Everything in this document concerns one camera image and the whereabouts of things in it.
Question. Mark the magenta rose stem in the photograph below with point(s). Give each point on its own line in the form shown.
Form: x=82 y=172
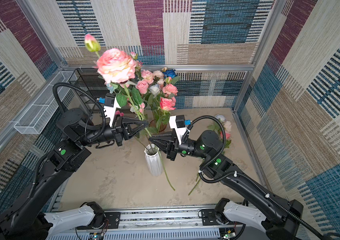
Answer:
x=119 y=113

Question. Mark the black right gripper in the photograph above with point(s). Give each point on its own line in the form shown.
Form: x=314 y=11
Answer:
x=171 y=142

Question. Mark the black wire mesh shelf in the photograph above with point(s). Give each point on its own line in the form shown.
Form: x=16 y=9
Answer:
x=89 y=81

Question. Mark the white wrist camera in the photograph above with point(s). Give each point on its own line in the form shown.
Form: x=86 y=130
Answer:
x=179 y=124
x=110 y=106

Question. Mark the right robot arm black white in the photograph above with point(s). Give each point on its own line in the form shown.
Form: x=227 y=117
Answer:
x=277 y=217

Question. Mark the pink rose tall stem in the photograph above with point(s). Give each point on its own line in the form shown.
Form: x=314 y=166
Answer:
x=138 y=110

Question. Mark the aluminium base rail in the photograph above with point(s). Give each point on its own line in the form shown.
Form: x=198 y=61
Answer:
x=178 y=223

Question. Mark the pink carnation spray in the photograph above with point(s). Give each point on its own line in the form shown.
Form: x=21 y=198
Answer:
x=169 y=88

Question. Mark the pink ribbed glass vase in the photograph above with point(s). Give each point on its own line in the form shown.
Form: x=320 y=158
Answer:
x=160 y=129

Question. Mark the pink yellow peony spray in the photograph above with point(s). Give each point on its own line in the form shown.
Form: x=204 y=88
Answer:
x=118 y=67

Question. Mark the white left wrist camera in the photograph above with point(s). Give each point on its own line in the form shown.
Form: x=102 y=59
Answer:
x=110 y=106

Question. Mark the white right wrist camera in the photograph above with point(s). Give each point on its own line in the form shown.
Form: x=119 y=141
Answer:
x=179 y=124

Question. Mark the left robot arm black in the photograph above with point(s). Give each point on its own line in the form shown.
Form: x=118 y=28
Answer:
x=24 y=219

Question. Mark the white wire mesh basket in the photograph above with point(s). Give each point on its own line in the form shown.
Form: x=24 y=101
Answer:
x=39 y=113

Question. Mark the blue rose stem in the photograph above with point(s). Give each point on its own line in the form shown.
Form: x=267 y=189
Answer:
x=171 y=77

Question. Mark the white ribbed ceramic vase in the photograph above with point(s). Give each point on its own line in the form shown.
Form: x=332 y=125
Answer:
x=153 y=160

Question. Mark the pink cream rose stem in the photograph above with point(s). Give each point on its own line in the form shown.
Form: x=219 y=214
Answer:
x=166 y=105

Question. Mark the white single rose stem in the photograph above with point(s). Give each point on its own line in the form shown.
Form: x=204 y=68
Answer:
x=155 y=90

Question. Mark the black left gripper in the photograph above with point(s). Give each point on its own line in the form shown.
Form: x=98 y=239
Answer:
x=121 y=131

